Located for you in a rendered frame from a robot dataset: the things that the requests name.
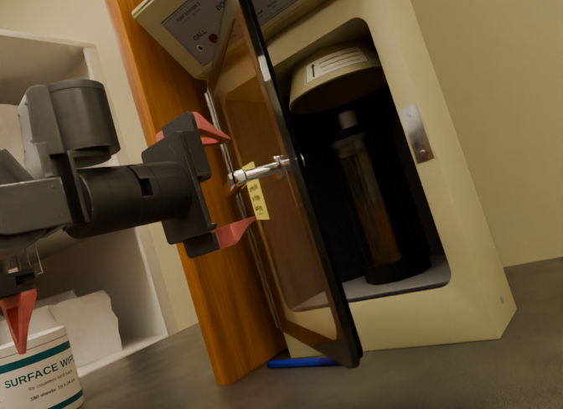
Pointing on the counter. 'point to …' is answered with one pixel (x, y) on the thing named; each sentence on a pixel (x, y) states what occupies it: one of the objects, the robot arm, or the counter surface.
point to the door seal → (304, 173)
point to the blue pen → (302, 363)
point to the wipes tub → (40, 374)
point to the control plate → (209, 13)
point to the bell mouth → (336, 76)
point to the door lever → (240, 177)
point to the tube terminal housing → (467, 292)
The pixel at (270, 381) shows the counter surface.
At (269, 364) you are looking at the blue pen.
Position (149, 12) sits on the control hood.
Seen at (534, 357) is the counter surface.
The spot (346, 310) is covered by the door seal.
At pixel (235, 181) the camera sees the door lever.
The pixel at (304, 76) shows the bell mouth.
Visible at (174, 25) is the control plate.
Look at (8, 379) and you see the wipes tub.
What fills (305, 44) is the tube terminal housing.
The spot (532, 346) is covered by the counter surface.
